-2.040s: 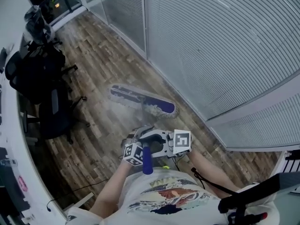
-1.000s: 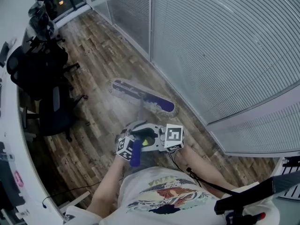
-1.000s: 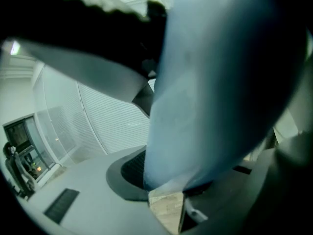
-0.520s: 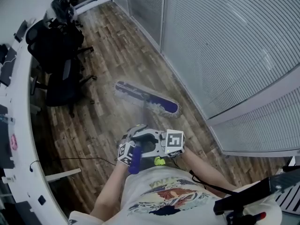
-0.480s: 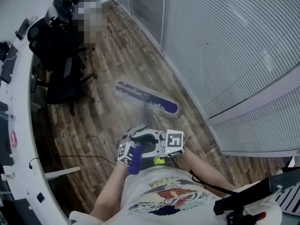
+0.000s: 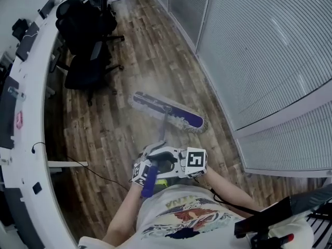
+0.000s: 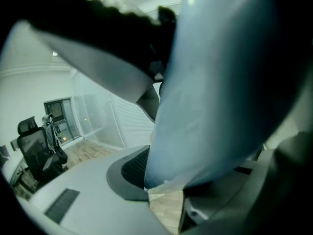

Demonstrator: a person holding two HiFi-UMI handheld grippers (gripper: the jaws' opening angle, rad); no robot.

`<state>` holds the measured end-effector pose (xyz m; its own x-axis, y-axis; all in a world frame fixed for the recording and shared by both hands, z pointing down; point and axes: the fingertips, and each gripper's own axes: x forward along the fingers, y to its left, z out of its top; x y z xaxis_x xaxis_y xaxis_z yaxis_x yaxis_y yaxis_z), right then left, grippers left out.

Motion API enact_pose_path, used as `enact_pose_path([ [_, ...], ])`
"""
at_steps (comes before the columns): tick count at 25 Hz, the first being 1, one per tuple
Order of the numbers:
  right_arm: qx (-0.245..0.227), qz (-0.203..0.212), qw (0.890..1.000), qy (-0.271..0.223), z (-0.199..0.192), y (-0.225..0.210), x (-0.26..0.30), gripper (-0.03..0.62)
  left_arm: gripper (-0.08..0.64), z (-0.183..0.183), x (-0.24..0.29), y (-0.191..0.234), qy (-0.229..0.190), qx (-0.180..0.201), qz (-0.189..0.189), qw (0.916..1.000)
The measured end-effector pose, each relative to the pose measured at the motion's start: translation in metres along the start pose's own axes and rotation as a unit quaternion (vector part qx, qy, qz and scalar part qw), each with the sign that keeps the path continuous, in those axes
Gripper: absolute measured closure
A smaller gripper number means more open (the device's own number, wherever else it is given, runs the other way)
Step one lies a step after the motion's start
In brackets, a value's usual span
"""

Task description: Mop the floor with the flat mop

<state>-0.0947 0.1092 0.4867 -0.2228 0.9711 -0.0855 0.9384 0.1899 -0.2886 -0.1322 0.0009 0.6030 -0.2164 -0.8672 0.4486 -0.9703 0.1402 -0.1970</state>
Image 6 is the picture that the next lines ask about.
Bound black earphone cable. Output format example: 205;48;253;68
31;142;46;155

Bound black office chair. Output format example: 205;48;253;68
48;40;123;107
55;0;126;56

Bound plastic-covered office chair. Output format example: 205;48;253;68
85;0;117;35

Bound dark camouflage trousers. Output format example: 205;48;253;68
165;176;202;190

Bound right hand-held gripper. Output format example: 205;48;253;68
148;146;208;179

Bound dark wooden railing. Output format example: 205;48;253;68
306;203;332;249

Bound black desk monitor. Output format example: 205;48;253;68
38;0;57;20
15;21;39;62

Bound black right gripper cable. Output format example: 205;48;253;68
209;188;256;215

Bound narrow white venetian blind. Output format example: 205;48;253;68
236;101;332;172

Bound person's left forearm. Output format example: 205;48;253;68
102;185;143;243

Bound clear plastic bottle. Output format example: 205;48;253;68
7;86;26;103

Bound frosted glass wall panel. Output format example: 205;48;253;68
151;0;211;50

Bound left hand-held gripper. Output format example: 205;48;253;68
131;141;167;188

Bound person's right forearm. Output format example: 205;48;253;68
204;166;262;216

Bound blue mop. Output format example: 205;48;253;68
127;91;209;198

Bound long white desk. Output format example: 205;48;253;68
0;0;90;249

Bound neon yellow shoe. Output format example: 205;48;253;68
155;178;169;190

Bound black desk mat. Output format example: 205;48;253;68
0;76;20;150

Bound white printed t-shirt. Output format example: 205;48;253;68
77;184;314;249

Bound wide white venetian blind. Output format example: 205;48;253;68
196;0;332;132

